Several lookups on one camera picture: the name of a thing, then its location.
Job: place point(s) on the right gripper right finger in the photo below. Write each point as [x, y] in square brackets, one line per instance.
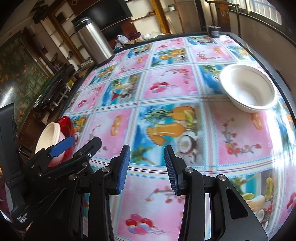
[189, 182]

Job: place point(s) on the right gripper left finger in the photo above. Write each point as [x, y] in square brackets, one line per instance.
[107, 181]

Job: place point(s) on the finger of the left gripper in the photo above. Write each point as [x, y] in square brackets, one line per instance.
[86, 152]
[61, 147]

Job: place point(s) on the small white paper bowl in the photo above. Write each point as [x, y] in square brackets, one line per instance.
[50, 136]

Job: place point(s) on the red glass scalloped plate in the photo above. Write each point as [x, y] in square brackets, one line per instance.
[67, 129]

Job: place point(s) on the large white paper bowl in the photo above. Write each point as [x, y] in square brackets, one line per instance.
[248, 88]

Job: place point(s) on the green mahjong table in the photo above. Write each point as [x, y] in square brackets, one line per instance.
[53, 88]

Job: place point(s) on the colourful fruit print tablecloth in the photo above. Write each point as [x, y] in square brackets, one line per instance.
[168, 93]

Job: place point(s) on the stainless steel thermos jug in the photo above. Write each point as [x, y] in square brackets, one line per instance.
[93, 40]

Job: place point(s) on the small black table device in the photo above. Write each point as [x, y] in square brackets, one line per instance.
[214, 31]

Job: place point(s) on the wooden chair by window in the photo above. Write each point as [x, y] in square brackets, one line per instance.
[223, 16]

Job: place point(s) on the large floral wall painting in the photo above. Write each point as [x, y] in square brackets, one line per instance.
[22, 77]

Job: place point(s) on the black wall television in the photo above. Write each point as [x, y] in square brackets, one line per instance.
[105, 13]

